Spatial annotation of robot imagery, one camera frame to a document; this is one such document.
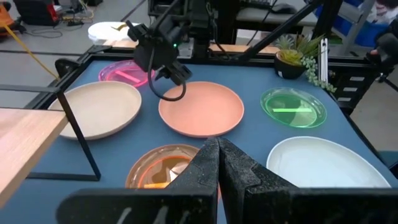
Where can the black diagonal frame strut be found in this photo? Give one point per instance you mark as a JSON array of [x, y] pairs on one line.
[[280, 30]]

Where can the black aluminium table frame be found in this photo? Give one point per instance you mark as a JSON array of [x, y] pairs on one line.
[[66, 67]]

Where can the green transparent plate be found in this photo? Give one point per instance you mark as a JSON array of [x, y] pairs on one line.
[[292, 99]]

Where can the white upright strip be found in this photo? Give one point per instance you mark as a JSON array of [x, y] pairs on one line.
[[323, 60]]

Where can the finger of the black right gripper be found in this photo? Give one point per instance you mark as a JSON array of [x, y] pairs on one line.
[[175, 73], [185, 74]]

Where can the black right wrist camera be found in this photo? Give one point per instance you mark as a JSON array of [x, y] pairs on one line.
[[136, 31]]

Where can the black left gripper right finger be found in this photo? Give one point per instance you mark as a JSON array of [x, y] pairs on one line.
[[264, 202]]

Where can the salmon pink plate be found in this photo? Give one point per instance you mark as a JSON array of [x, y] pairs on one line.
[[202, 109]]

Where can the beige plate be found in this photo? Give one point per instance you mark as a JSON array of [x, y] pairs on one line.
[[99, 109]]

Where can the wooden side board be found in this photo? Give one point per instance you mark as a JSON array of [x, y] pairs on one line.
[[233, 48]]

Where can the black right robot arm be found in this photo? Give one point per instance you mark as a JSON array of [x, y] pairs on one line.
[[203, 21]]

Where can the person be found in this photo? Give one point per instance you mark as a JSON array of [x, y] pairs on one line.
[[387, 46]]

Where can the black computer mouse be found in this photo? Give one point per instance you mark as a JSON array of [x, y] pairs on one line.
[[283, 8]]

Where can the black power strip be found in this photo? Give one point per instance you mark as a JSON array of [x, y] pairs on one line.
[[75, 22]]

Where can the green plant sprig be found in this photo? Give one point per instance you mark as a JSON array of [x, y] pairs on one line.
[[287, 67]]

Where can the white plate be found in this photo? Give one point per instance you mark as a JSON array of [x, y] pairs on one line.
[[317, 161]]

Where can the black keyboard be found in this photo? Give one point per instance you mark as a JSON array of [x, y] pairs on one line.
[[255, 3]]

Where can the pink transparent plate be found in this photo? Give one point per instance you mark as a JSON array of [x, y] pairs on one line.
[[118, 67]]

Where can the orange black object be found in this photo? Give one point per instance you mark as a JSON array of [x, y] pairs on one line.
[[4, 20]]

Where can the black drawer unit white labels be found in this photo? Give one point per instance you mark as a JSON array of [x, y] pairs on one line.
[[342, 81]]

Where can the blue storage bins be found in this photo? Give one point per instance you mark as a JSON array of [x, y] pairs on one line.
[[370, 35]]

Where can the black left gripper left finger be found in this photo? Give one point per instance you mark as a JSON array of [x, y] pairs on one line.
[[186, 202]]

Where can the orange transparent plate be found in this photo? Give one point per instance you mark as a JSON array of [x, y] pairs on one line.
[[149, 168]]

